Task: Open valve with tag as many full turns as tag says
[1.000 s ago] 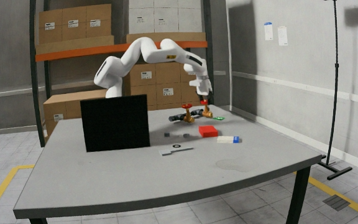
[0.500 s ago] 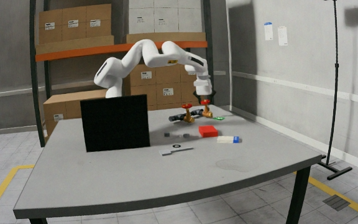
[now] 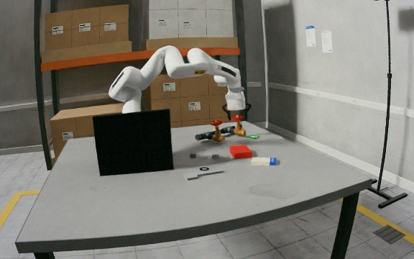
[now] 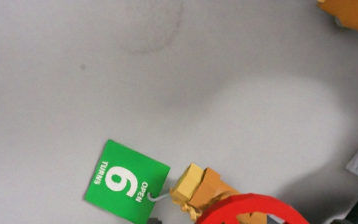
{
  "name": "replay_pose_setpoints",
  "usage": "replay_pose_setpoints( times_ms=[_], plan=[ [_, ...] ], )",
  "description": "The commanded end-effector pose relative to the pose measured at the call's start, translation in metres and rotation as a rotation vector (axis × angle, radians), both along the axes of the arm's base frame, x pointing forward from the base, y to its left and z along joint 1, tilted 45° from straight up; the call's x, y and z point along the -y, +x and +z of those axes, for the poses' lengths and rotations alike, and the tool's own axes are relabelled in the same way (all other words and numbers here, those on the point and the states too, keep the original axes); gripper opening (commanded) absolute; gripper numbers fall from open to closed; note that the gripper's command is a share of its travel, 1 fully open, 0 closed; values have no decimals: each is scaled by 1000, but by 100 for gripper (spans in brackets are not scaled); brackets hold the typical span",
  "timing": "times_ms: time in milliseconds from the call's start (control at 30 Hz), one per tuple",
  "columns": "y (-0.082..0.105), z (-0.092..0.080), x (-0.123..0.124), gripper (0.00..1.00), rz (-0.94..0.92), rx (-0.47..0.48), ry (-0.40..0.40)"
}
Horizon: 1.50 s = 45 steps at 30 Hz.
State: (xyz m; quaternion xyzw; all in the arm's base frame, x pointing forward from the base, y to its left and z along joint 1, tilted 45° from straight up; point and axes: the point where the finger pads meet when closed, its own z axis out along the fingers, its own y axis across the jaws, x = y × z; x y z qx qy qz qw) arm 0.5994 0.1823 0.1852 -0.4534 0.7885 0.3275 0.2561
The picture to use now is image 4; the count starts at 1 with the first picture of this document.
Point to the green square tag with white number 6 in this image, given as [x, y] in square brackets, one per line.
[122, 180]

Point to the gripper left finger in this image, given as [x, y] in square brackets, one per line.
[153, 221]

